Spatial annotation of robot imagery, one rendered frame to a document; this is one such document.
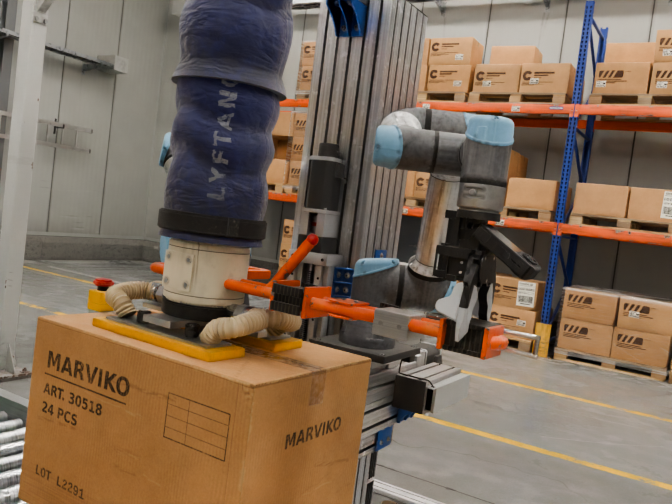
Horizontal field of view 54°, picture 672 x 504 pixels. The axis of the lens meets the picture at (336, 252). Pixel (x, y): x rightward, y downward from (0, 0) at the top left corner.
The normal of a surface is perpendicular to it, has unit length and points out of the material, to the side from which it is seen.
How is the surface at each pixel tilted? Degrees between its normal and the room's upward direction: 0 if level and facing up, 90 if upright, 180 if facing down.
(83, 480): 90
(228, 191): 78
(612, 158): 90
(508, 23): 90
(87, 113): 90
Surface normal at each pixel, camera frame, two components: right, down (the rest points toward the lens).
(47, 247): 0.85, 0.14
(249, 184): 0.72, -0.14
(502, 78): -0.49, 0.00
